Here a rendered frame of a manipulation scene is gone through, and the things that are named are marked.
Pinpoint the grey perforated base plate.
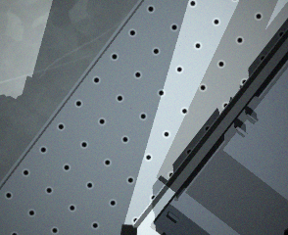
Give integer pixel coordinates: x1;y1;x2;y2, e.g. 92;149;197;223
0;0;288;235

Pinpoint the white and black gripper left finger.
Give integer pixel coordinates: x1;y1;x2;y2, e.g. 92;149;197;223
120;224;137;235

